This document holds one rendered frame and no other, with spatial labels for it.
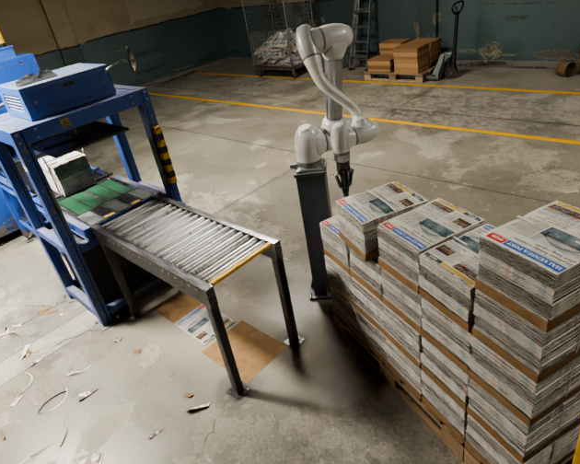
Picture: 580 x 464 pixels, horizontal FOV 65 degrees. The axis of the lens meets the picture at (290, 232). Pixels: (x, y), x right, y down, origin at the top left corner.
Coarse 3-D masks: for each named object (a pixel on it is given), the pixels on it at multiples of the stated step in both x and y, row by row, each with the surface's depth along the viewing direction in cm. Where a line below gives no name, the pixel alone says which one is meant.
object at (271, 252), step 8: (160, 200) 340; (168, 200) 337; (184, 208) 321; (192, 208) 319; (200, 216) 309; (208, 216) 304; (216, 216) 302; (224, 224) 292; (232, 224) 290; (248, 232) 278; (256, 232) 277; (264, 240) 268; (272, 240) 266; (272, 248) 266; (280, 248) 267; (272, 256) 270; (280, 256) 269
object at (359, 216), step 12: (336, 204) 240; (348, 204) 233; (360, 204) 231; (372, 204) 230; (348, 216) 229; (360, 216) 222; (372, 216) 220; (384, 216) 219; (348, 228) 237; (360, 228) 220; (372, 228) 220; (360, 240) 227; (372, 240) 224
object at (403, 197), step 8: (384, 184) 246; (392, 184) 245; (400, 184) 243; (384, 192) 239; (392, 192) 237; (400, 192) 235; (408, 192) 234; (416, 192) 233; (392, 200) 231; (400, 200) 229; (408, 200) 228; (416, 200) 227; (424, 200) 226; (400, 208) 222; (408, 208) 222
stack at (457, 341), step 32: (320, 224) 269; (352, 256) 249; (352, 288) 262; (384, 288) 228; (352, 320) 280; (384, 320) 240; (416, 320) 212; (448, 320) 188; (384, 352) 255; (416, 352) 222; (416, 384) 235; (448, 384) 205; (448, 416) 216
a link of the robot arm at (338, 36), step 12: (336, 24) 250; (324, 36) 246; (336, 36) 248; (348, 36) 251; (336, 48) 252; (324, 60) 263; (336, 60) 258; (336, 72) 263; (336, 84) 268; (336, 108) 277; (324, 120) 286; (336, 120) 282; (324, 132) 286
